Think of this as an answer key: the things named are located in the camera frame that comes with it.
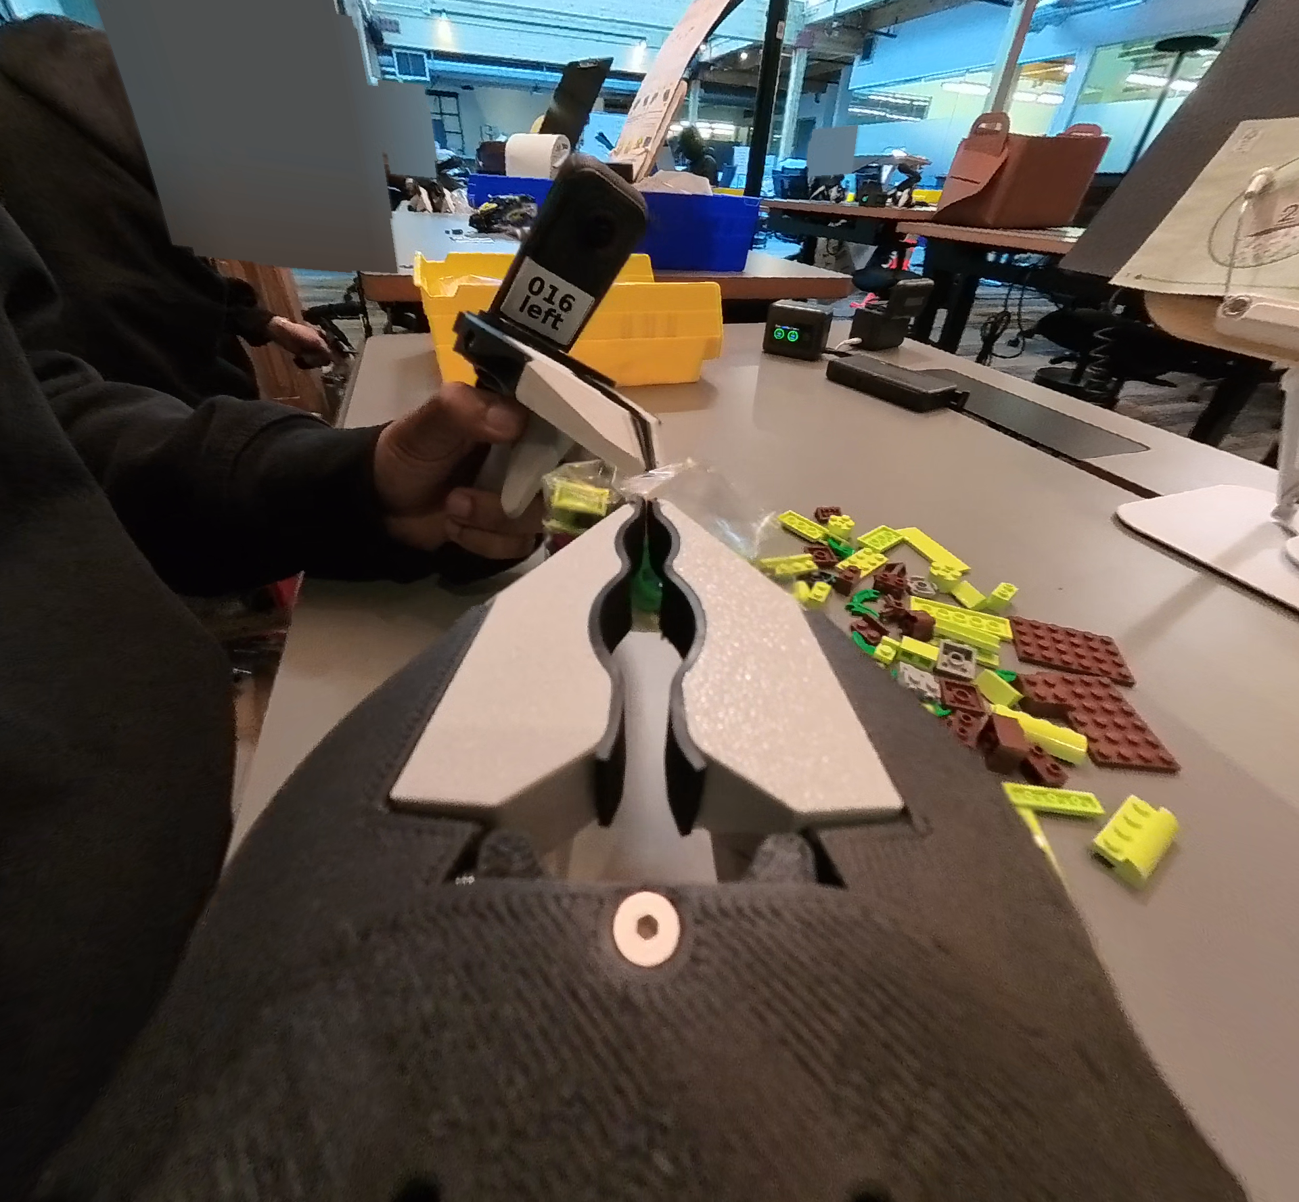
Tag small bag of pieces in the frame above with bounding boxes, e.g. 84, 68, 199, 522
538, 456, 782, 636

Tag black monitor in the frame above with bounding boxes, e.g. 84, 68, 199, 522
1061, 0, 1299, 283

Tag grey desk with wood edge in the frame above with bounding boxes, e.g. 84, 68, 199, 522
361, 208, 855, 305

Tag blue storage bin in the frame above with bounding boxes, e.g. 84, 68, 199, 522
467, 172, 570, 210
635, 190, 764, 273

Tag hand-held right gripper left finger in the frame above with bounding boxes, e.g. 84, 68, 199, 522
388, 500, 652, 859

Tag pile of toy bricks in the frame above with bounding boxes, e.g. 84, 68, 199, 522
751, 504, 1109, 823

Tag long wooden desk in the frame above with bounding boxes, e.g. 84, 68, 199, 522
762, 198, 1088, 241

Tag large brown studded plate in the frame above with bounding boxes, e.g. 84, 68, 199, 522
1016, 669, 1183, 775
1007, 616, 1138, 688

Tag wooden pillar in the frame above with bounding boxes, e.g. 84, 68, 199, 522
244, 259, 333, 414

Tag black office chair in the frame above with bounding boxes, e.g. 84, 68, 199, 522
1035, 303, 1179, 409

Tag toy instruction booklet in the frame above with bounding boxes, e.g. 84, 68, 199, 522
1111, 116, 1299, 310

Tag person's left hand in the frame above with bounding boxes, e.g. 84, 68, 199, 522
375, 381, 550, 562

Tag yellow storage bins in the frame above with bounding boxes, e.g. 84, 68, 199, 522
415, 251, 725, 388

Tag white paper roll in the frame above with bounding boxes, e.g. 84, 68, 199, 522
502, 133, 573, 179

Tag brown bag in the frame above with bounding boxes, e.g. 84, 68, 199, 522
934, 111, 1114, 230

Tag lime flat tile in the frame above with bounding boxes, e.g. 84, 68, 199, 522
1016, 806, 1067, 886

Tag grey desk cable hatch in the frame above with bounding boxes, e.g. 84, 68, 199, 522
919, 368, 1153, 461

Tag lime rounded long brick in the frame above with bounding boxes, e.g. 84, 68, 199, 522
1092, 796, 1182, 888

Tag white monitor stand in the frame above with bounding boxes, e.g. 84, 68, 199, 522
1117, 294, 1299, 615

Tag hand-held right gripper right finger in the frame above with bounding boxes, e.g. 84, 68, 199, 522
650, 500, 908, 863

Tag black adapter box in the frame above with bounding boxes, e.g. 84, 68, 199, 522
850, 277, 937, 352

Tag black floor lamp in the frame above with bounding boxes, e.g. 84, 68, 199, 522
1157, 33, 1222, 147

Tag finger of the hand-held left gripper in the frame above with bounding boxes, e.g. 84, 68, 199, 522
562, 363, 663, 465
519, 356, 658, 471

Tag black charger with green display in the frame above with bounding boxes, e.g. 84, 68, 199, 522
764, 299, 837, 361

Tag black ribbed power brick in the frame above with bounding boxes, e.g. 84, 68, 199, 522
826, 352, 973, 414

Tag black pillar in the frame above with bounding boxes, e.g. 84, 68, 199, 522
751, 0, 805, 201

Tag white printed banner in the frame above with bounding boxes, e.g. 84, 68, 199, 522
613, 0, 750, 184

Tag black tilted board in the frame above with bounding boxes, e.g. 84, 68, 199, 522
538, 58, 616, 154

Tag person's left forearm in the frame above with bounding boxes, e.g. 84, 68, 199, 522
132, 381, 408, 600

